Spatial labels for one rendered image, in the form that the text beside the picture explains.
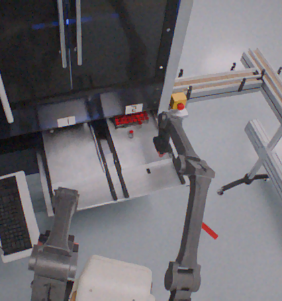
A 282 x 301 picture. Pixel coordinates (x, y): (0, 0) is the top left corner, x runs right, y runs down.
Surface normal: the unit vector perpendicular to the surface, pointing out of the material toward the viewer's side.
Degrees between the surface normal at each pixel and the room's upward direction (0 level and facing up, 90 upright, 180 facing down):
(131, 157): 0
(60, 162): 0
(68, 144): 0
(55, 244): 41
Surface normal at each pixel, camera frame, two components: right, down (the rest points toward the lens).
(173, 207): 0.09, -0.54
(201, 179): 0.28, -0.08
